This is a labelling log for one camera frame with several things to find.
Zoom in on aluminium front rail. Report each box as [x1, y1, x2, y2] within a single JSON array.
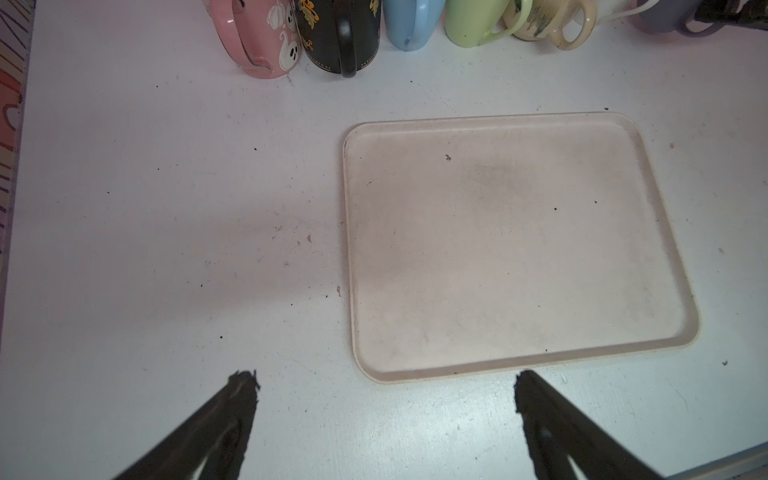
[[669, 443, 767, 480]]

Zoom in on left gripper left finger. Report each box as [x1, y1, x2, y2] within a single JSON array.
[[118, 371, 260, 479]]

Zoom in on purple mug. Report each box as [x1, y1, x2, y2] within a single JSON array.
[[631, 0, 724, 38]]

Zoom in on light blue mug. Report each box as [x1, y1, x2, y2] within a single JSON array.
[[383, 0, 446, 51]]

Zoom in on pink mug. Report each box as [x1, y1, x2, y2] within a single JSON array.
[[205, 0, 302, 79]]

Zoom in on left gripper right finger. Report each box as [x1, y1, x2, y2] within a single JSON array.
[[514, 370, 660, 479]]

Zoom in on beige ceramic teapot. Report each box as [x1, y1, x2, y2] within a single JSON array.
[[502, 0, 598, 51]]

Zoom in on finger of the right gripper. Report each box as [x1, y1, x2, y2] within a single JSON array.
[[694, 0, 767, 30]]

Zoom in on black skull mug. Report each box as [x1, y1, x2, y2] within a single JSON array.
[[293, 0, 382, 78]]

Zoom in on beige plastic tray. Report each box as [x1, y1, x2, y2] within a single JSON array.
[[342, 112, 700, 383]]

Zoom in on green mug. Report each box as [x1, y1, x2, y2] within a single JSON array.
[[444, 0, 533, 48]]

